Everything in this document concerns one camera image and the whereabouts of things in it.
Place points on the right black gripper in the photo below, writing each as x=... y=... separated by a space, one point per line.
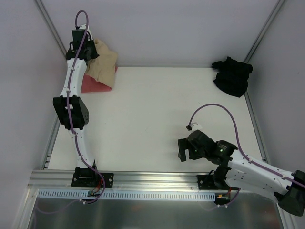
x=182 y=148

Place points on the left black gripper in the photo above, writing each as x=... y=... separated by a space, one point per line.
x=82 y=54

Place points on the beige t shirt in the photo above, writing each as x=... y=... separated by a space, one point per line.
x=104 y=67

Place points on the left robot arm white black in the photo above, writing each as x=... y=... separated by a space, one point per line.
x=70 y=108

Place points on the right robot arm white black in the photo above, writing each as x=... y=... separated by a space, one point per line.
x=235 y=170

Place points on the folded pink t shirt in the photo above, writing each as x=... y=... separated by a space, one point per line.
x=95 y=87

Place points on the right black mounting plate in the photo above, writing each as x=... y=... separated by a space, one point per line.
x=206 y=182

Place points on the black mounting plate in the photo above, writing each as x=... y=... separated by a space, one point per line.
x=90 y=179
x=206 y=182

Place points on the black t shirt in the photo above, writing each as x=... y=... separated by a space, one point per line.
x=232 y=77

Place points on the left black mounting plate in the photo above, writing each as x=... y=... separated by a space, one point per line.
x=90 y=179

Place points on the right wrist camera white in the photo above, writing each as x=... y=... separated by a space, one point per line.
x=193 y=127

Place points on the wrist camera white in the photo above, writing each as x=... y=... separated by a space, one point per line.
x=193 y=127
x=85 y=27

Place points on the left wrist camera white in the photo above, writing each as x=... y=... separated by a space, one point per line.
x=85 y=27

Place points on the left aluminium frame post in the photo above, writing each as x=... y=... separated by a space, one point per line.
x=52 y=29

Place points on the aluminium frame post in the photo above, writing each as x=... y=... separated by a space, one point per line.
x=265 y=28
x=52 y=29

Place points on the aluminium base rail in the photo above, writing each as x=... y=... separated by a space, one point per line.
x=122 y=180

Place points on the white slotted cable duct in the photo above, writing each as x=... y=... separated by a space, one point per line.
x=128 y=195

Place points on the right aluminium frame post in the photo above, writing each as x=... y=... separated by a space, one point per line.
x=265 y=28

